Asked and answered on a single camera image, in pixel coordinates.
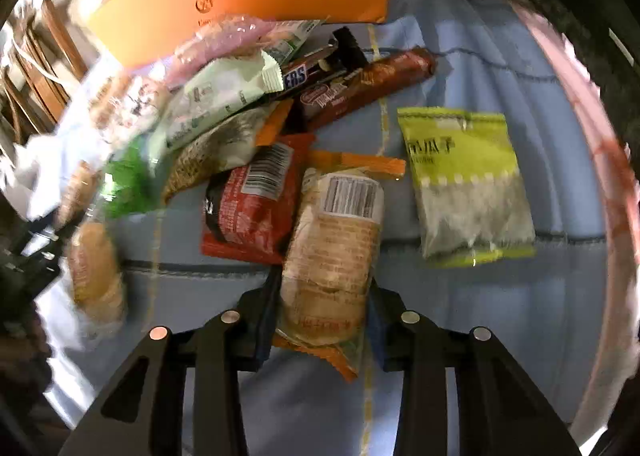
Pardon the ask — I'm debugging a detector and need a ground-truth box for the pink clear cookie bag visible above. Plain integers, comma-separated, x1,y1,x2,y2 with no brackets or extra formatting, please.
164,13,322,88

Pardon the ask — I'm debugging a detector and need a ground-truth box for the green snack packet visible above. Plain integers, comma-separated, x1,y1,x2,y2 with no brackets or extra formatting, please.
101,135,167,220

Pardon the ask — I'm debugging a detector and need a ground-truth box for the blue striped tablecloth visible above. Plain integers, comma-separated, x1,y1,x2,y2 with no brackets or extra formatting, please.
30,0,609,456

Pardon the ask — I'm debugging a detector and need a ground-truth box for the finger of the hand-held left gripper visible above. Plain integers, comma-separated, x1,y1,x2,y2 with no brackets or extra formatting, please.
9,223,71,288

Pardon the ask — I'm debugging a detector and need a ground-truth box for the carved wooden chair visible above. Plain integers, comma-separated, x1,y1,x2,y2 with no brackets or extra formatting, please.
0,0,90,148

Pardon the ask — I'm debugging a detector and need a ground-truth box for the clear rice cracker packet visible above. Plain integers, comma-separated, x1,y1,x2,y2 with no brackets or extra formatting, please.
160,106,282,208

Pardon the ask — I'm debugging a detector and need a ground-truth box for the yellow-green snack packet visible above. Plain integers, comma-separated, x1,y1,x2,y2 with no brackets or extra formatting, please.
397,106,537,270

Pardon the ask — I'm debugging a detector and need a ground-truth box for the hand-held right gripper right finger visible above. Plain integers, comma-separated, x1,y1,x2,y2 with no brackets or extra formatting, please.
367,280,584,456

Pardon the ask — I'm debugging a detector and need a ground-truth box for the brown chocolate bar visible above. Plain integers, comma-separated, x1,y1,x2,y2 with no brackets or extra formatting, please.
277,26,372,98

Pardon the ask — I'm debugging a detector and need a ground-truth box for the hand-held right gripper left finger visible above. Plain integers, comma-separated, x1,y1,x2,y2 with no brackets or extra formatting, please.
57,269,284,456

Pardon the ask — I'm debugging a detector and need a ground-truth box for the red snack packet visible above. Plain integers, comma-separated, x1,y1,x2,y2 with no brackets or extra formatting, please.
200,133,317,267

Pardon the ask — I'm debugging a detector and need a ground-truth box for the clear round cookie packet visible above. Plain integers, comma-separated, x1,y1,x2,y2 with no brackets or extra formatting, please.
66,220,129,326

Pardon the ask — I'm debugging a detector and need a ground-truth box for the green white bar packet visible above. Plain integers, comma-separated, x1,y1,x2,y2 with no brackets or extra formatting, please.
160,49,284,153

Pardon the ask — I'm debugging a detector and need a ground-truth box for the pink table cover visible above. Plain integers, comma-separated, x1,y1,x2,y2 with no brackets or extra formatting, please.
500,0,637,439

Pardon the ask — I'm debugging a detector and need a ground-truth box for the orange-ended round cracker packet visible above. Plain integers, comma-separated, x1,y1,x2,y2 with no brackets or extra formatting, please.
272,150,407,383

